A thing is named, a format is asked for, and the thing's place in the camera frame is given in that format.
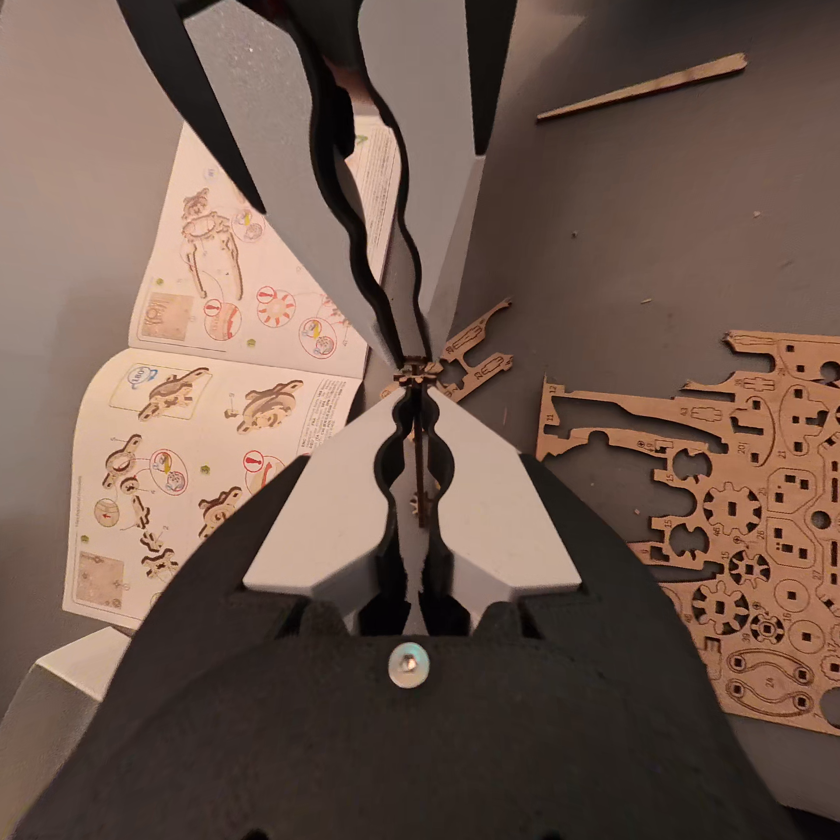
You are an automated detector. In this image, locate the large plywood parts sheet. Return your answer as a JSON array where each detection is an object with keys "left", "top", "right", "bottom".
[{"left": 535, "top": 330, "right": 840, "bottom": 736}]

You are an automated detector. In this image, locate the white cardboard box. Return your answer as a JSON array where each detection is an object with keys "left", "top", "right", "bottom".
[{"left": 0, "top": 623, "right": 137, "bottom": 746}]

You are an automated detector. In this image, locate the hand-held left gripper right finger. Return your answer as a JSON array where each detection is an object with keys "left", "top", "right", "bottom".
[{"left": 422, "top": 386, "right": 585, "bottom": 635}]

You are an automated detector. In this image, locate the wooden model shaft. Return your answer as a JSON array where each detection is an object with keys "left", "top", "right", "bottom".
[{"left": 392, "top": 356, "right": 448, "bottom": 529}]

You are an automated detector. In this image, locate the instruction booklet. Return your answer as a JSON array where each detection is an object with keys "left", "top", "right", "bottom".
[{"left": 62, "top": 121, "right": 403, "bottom": 632}]

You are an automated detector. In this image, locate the small plywood sheet fragment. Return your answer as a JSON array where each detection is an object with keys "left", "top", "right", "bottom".
[{"left": 379, "top": 297, "right": 516, "bottom": 403}]

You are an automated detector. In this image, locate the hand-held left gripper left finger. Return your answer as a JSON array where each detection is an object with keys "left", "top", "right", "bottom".
[{"left": 243, "top": 386, "right": 414, "bottom": 635}]

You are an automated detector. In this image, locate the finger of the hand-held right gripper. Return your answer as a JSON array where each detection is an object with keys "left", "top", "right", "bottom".
[
  {"left": 184, "top": 0, "right": 406, "bottom": 370},
  {"left": 357, "top": 0, "right": 488, "bottom": 361}
]

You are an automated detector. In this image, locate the long wooden stick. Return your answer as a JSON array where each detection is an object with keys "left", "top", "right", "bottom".
[{"left": 535, "top": 52, "right": 749, "bottom": 123}]

